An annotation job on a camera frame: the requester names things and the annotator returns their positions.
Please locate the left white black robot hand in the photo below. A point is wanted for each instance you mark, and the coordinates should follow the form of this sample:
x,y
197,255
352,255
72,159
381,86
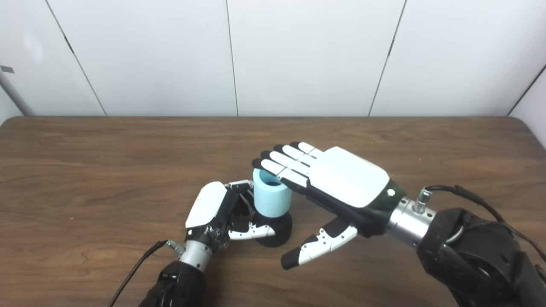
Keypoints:
x,y
207,204

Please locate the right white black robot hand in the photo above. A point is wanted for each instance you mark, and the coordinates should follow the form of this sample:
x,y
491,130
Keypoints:
x,y
349,177

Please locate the black nozzle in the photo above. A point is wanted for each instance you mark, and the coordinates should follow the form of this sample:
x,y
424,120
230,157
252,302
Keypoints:
x,y
275,230

